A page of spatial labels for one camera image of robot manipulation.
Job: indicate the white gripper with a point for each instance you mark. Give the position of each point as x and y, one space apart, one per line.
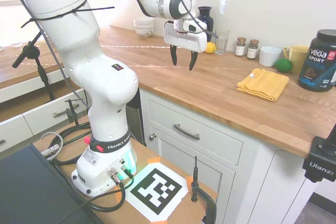
183 41

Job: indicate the yellow terry towel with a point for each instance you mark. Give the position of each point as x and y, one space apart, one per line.
262 85

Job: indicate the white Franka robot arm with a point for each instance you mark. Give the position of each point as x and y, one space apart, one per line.
78 51

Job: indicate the black under-counter appliance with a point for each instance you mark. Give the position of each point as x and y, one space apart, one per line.
135 121

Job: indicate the yellow lemon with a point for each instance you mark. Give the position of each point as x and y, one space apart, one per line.
210 47

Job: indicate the clear drinking glass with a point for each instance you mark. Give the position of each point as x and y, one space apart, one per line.
222 43

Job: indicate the white bowl floral print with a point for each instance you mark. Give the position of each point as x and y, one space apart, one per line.
144 33

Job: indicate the dark blue vase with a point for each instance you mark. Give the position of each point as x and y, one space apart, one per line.
207 15

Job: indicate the plain white bowl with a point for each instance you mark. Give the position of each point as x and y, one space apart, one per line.
143 22

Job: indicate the metal cabinet knob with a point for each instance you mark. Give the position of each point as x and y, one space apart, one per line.
152 137

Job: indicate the white cup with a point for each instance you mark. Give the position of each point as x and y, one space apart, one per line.
270 56

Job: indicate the green lime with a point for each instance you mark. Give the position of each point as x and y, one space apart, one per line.
283 65

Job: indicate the orange tape piece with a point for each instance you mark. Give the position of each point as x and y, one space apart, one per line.
189 180
154 160

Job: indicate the long black zip tie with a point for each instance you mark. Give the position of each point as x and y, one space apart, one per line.
86 10

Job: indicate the yellow mug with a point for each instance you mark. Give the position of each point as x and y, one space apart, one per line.
298 56

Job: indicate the small black bar clamp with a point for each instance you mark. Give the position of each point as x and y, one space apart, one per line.
72 112

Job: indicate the large black bar clamp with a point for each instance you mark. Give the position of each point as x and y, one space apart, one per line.
195 184

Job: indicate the white shaker base cabinet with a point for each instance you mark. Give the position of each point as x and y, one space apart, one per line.
236 174

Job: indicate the black Vega protein tub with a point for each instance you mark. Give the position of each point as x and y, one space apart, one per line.
316 61

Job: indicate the black white fiducial tag sheet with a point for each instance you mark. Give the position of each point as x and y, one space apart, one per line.
157 191

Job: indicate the black boom stand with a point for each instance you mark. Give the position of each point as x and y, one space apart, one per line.
43 72

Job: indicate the white drawer cabinet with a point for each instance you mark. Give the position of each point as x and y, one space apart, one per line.
39 120

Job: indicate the brown robot mounting board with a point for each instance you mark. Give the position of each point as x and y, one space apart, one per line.
136 214

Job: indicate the small clear glass dish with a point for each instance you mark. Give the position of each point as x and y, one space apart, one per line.
17 44

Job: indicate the dark flat control box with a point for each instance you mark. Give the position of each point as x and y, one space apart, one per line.
34 190

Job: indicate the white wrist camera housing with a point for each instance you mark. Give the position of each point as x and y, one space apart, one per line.
193 27

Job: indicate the black Ulanzi camera mount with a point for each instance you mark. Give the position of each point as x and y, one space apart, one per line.
319 161

